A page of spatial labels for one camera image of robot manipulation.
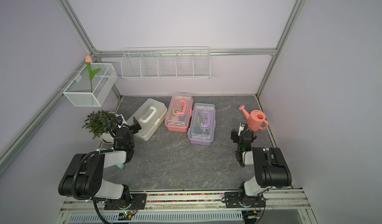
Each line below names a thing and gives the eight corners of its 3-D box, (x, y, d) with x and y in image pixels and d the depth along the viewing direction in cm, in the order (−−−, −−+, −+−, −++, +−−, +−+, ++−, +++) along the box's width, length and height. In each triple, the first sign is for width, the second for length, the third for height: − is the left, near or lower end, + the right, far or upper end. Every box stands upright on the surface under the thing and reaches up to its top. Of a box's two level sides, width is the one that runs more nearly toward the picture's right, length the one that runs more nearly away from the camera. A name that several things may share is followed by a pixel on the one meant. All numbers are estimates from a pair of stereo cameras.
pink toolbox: (167, 132, 101) (164, 123, 92) (171, 104, 118) (169, 93, 108) (192, 132, 101) (191, 123, 92) (192, 104, 118) (192, 93, 108)
